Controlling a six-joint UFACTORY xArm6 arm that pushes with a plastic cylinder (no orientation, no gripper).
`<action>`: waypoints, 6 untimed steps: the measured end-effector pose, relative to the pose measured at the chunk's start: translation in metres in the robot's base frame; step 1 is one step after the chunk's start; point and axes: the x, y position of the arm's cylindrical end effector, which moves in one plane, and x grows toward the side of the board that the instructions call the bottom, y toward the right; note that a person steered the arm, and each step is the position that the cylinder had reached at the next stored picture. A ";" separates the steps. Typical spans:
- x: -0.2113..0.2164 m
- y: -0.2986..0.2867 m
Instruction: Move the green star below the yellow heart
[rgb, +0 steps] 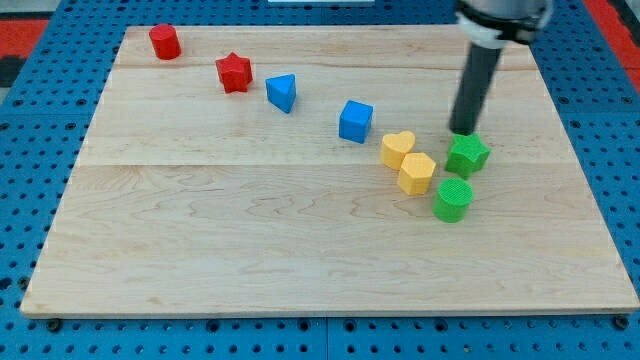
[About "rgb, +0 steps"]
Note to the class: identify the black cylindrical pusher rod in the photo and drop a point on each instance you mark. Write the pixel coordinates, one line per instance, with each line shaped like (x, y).
(478, 72)

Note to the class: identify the green star block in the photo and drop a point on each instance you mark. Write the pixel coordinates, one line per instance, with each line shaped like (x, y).
(466, 155)

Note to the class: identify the yellow heart block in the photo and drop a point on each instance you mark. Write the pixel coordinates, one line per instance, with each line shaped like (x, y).
(395, 146)

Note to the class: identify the red star block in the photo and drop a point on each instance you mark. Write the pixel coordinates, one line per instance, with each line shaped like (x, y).
(234, 73)

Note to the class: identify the yellow hexagon block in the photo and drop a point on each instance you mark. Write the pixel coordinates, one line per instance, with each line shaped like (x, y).
(415, 174)

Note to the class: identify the green cylinder block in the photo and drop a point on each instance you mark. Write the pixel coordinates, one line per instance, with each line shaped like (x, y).
(452, 200)

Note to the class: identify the blue cube block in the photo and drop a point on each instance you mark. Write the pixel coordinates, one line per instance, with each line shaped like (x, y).
(355, 121)

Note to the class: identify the blue triangle block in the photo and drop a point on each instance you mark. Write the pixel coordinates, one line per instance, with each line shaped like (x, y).
(281, 92)

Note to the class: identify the light wooden board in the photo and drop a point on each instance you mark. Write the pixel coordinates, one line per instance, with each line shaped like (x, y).
(189, 202)

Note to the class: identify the red cylinder block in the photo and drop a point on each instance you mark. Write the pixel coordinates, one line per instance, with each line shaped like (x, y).
(165, 41)

